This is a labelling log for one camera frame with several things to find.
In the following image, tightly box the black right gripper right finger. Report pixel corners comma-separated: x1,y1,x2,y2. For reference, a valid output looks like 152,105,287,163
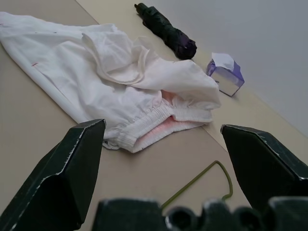
220,124,308,210

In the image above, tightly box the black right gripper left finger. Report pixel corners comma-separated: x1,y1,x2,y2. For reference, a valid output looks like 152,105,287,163
0,118,107,231

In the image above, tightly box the green wire hanger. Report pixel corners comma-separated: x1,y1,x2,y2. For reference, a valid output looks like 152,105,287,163
160,160,234,209

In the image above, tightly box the purple tissue box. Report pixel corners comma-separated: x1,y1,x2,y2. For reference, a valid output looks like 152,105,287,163
205,51,245,97

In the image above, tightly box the black folded umbrella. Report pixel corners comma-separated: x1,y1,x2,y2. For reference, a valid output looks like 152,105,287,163
134,2,198,60

